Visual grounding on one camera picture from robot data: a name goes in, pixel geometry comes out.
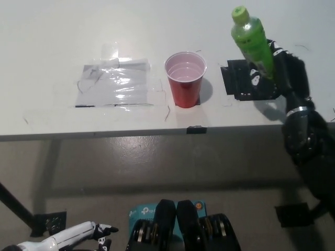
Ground robot left black body block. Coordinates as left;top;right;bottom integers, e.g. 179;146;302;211
125;199;176;251

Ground grey sheet under clear tape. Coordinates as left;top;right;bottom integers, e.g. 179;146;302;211
75;58;163;108

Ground teal tp-link box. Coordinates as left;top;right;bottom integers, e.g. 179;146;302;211
128;200;207;240

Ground red plastic cup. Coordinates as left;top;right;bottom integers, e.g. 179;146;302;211
164;51;208;108

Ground black tape piece, table edge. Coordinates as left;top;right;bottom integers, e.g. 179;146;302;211
186;125;207;135

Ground robot right black hand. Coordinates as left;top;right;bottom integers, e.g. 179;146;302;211
248;38;315;113

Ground black tape square patch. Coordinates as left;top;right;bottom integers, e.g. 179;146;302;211
220;59;282;101

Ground green bottle with green cap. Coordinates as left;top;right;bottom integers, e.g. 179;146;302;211
230;5;275;79

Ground black table leg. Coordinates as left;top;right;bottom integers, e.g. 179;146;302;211
0;181;36;231

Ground robot left white hand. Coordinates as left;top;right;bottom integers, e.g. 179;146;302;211
5;220;119;251

